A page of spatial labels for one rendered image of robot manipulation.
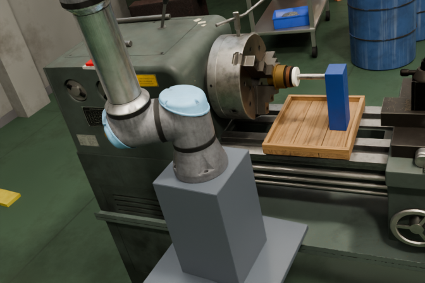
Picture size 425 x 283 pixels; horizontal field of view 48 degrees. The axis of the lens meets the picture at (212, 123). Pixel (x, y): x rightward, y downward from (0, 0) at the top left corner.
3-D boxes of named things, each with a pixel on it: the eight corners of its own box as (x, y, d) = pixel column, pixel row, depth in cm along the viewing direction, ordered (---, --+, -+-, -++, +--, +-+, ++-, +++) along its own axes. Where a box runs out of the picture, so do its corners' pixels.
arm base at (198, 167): (212, 187, 121) (203, 155, 116) (164, 178, 128) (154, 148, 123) (237, 153, 132) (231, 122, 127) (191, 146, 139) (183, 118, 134)
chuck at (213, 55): (214, 132, 174) (200, 50, 161) (245, 98, 199) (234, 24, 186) (223, 133, 173) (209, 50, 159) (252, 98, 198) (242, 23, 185)
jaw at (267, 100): (250, 84, 179) (252, 115, 181) (245, 86, 174) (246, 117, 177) (279, 84, 174) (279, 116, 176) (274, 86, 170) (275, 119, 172)
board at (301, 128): (263, 153, 170) (261, 144, 168) (289, 102, 197) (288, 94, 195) (349, 160, 157) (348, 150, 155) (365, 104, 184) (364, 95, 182)
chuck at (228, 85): (223, 133, 173) (209, 50, 159) (252, 98, 198) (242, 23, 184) (246, 134, 169) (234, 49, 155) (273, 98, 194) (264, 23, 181)
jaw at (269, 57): (249, 66, 177) (258, 48, 184) (252, 77, 180) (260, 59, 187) (277, 66, 172) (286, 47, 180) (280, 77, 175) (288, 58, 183)
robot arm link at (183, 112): (215, 144, 119) (203, 97, 112) (163, 153, 121) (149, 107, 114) (215, 120, 129) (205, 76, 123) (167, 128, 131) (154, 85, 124)
